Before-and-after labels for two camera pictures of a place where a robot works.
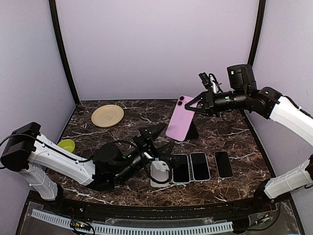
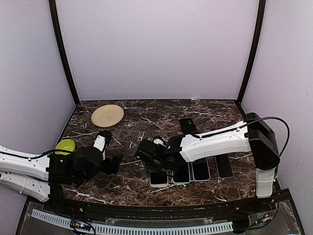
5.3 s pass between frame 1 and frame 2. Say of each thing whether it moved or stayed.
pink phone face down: moved
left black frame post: stayed
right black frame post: stayed
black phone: stayed
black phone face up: stayed
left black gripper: moved
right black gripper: moved
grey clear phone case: stayed
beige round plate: stayed
